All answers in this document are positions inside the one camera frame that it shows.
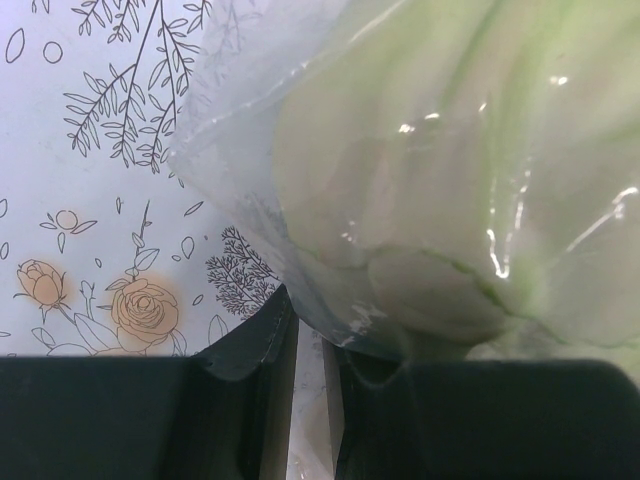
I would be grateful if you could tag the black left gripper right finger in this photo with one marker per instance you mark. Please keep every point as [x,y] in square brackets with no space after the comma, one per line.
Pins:
[567,419]

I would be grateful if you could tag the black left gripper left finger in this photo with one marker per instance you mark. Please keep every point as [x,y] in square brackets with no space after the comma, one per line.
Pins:
[223,413]

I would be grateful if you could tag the clear zip top bag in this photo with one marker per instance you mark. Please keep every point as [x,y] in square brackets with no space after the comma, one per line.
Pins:
[224,148]

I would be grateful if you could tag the fake green cabbage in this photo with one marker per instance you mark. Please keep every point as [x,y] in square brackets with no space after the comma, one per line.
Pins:
[470,169]

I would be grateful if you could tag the floral table mat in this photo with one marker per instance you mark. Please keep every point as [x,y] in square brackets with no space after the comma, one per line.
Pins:
[90,94]

